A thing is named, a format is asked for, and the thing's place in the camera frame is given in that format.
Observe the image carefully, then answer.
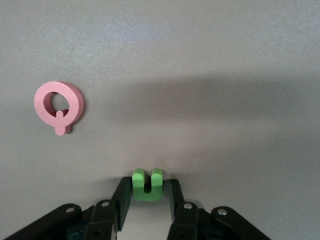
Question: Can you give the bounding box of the pink foam letter Q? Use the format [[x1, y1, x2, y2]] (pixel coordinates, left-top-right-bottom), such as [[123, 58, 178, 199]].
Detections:
[[33, 81, 85, 137]]

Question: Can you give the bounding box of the green foam letter u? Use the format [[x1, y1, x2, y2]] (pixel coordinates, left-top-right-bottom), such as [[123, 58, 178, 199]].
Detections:
[[131, 168, 164, 202]]

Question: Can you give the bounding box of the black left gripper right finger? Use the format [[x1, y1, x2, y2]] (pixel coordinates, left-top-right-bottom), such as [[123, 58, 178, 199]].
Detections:
[[162, 179, 272, 240]]

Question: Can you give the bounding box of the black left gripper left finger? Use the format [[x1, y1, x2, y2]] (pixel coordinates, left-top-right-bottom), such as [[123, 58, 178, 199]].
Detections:
[[2, 176, 133, 240]]

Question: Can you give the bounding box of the brown table cover mat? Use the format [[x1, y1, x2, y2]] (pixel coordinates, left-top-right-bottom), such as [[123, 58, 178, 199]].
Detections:
[[0, 0, 320, 240]]

